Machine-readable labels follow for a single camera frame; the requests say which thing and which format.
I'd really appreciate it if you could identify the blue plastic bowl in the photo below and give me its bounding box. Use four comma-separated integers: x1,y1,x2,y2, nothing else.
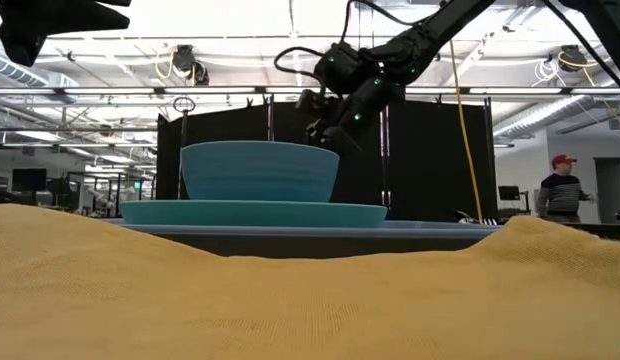
180,140,341,204

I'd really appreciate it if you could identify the blue plastic tray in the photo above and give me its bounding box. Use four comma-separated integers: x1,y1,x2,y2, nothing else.
102,217,504,260

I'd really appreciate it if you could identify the teal plastic plate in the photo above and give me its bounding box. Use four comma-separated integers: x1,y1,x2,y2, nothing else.
119,199,389,229

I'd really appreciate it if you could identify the yellow cloth napkin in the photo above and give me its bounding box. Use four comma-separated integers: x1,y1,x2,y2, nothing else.
0,202,620,360

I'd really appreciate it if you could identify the black partition screen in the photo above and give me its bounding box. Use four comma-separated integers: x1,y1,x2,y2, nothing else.
156,97,499,224

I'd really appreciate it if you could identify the person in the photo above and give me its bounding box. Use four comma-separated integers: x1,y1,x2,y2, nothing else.
536,153,594,224

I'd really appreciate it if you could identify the dark grey door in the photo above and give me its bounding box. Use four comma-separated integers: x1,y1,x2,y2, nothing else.
593,157,620,225

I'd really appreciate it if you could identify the yellow hanging cable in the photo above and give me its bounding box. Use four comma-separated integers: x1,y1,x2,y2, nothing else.
448,39,484,224

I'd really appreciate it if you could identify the grey ceiling duct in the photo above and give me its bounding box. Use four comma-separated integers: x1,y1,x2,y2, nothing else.
492,94,586,141
0,49,81,106

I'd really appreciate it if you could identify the black ring-top pole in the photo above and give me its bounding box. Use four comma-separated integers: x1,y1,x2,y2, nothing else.
172,96,197,201

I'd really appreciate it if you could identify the black ceiling cable reel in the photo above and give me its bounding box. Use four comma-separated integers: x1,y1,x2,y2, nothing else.
170,44,211,86
559,44,589,74

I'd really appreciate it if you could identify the long ceiling light rail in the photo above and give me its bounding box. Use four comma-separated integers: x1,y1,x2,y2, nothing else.
0,85,620,96

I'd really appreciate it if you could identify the black aluminium rig frame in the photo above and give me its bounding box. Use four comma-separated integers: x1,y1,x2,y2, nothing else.
564,222,620,242

